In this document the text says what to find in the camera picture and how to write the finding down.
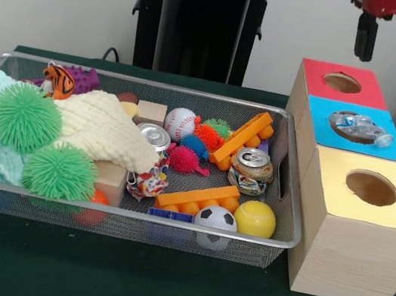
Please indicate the clear foil packet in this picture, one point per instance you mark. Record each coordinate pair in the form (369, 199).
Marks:
(355, 126)

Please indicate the small soccer ball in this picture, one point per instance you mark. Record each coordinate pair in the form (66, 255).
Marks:
(216, 216)

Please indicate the cream cloth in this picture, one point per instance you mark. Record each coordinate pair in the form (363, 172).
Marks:
(109, 128)

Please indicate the crushed printed can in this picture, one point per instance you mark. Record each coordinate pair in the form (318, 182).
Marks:
(251, 171)

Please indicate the orange toy building block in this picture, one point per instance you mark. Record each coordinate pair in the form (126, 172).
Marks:
(197, 195)

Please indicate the yellow foam ball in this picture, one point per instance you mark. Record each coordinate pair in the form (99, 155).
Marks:
(255, 218)

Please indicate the green spiky rubber ball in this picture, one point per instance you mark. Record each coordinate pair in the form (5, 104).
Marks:
(59, 171)
(25, 117)

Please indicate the long orange toy piece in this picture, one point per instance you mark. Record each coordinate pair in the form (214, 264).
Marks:
(242, 138)

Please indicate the wooden box with three holes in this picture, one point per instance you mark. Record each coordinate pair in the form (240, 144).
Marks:
(347, 258)

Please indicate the silver mesh bin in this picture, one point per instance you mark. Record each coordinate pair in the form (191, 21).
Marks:
(267, 214)

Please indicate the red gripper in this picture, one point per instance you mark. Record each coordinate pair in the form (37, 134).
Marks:
(377, 4)

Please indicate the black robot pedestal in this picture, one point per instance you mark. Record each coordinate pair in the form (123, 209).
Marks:
(194, 40)

